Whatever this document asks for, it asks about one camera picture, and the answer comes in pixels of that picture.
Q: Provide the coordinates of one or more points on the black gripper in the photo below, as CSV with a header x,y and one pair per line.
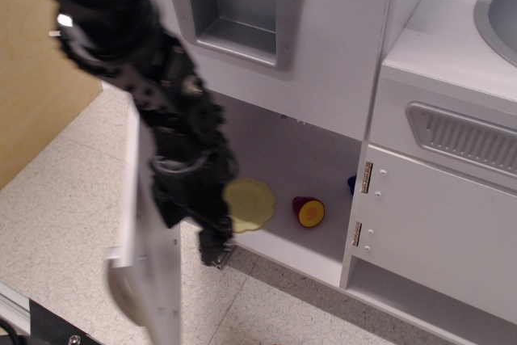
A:
x,y
194,190

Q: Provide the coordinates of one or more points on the white low fridge door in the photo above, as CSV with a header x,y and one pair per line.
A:
x,y
149,250

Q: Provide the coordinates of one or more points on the aluminium extrusion bar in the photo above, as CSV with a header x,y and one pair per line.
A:
x,y
225,255

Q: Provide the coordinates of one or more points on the silver fridge door handle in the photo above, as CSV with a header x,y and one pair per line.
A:
x,y
121,289

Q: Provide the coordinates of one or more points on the white toy fridge cabinet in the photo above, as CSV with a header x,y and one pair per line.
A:
x,y
300,130

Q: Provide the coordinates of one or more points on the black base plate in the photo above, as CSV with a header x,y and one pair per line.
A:
x,y
45,325

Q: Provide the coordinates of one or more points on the upper brass hinge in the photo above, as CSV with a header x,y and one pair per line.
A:
x,y
366,178

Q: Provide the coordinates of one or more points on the brass hinge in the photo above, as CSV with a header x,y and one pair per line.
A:
x,y
366,178
356,234

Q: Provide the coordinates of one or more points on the red toy fruit half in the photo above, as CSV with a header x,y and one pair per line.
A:
x,y
309,211

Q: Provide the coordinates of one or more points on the white oven cabinet door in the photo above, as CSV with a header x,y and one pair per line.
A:
x,y
451,234

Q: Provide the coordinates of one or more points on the lower brass hinge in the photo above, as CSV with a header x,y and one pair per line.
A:
x,y
356,234

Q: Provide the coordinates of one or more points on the grey ice dispenser recess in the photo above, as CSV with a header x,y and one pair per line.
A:
x,y
261,31

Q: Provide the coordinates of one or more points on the grey toy sink basin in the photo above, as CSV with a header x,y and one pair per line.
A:
x,y
496,22

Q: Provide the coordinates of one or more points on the aluminium frame rail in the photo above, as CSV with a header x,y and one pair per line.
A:
x,y
15,307

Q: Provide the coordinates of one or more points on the grey vent panel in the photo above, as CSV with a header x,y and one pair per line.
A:
x,y
462,137

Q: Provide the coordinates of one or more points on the white toy kitchen counter unit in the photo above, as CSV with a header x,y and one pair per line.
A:
x,y
433,54

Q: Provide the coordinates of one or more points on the blue toy item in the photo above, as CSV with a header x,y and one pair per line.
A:
x,y
351,184

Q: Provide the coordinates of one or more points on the yellow toy food slice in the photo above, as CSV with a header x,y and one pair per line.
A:
x,y
251,204

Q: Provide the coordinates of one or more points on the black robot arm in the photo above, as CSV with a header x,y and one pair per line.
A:
x,y
123,42

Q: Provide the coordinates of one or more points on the light plywood panel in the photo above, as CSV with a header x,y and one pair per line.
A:
x,y
41,91

